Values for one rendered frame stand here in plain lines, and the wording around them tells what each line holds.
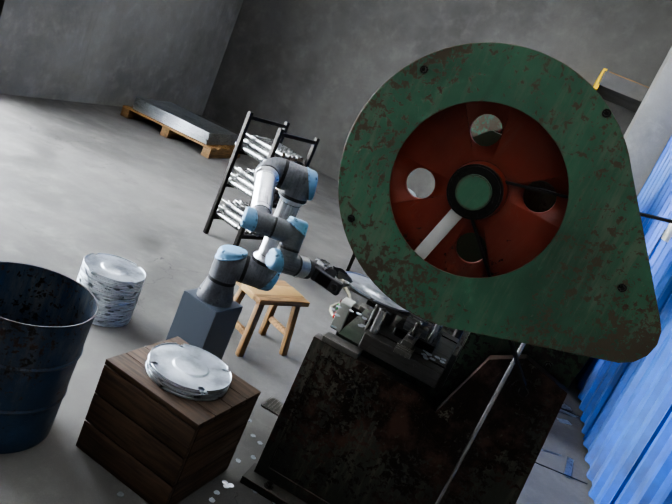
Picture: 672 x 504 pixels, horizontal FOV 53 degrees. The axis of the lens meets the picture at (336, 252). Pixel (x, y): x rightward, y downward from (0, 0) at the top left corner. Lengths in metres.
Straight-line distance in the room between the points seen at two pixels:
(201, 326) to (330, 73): 7.13
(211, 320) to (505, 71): 1.46
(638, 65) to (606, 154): 7.19
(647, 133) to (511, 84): 5.52
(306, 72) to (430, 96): 7.72
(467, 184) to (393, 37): 7.54
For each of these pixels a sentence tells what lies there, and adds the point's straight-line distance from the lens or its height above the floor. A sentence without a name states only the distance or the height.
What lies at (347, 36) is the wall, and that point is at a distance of 9.53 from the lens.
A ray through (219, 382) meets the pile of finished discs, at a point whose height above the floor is 0.39.
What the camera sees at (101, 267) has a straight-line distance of 3.27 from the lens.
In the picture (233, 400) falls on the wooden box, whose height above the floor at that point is 0.35.
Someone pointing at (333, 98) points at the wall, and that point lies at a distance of 9.49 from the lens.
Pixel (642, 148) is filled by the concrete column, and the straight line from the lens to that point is 7.41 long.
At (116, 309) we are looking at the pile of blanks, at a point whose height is 0.09.
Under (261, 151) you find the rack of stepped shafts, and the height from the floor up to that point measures 0.73.
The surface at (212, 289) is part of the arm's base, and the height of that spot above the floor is 0.51.
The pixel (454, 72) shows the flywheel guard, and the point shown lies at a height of 1.60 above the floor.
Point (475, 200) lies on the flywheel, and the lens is 1.89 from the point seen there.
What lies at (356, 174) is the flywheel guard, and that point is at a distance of 2.01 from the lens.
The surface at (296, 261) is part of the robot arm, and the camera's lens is 2.27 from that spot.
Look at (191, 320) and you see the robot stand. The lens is 2.75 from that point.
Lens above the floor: 1.51
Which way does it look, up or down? 15 degrees down
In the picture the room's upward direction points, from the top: 24 degrees clockwise
